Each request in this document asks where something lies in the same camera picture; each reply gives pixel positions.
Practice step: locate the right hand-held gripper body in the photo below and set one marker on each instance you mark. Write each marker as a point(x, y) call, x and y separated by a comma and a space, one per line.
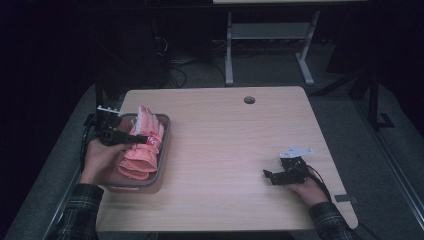
point(293, 170)

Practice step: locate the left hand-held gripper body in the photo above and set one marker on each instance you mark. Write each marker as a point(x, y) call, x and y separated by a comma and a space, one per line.
point(108, 128)

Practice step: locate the pink blue-cuffed glove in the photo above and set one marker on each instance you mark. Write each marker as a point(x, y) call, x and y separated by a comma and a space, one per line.
point(143, 156)

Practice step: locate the pink plastic tray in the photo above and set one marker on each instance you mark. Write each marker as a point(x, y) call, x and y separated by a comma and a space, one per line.
point(143, 187)

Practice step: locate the person's right hand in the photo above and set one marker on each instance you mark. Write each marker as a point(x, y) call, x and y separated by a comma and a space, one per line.
point(308, 193)

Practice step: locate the person's left hand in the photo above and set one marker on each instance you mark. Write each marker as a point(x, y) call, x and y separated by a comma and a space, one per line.
point(98, 163)

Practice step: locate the grey tape strip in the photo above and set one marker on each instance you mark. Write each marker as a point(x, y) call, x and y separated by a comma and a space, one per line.
point(346, 199)

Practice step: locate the desk with grey metal frame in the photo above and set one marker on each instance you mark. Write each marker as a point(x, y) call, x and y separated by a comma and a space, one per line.
point(266, 31)

